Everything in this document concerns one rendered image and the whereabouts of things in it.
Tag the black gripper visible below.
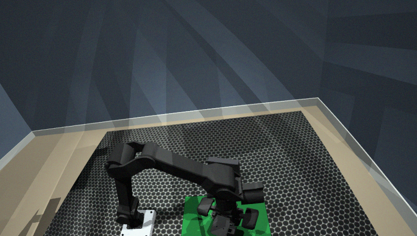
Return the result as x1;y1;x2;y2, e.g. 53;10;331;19
197;197;259;230

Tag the black square cooling fan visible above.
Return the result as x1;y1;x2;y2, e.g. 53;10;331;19
208;157;240;175

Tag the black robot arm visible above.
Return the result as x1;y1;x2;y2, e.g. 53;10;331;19
105;141;265;236

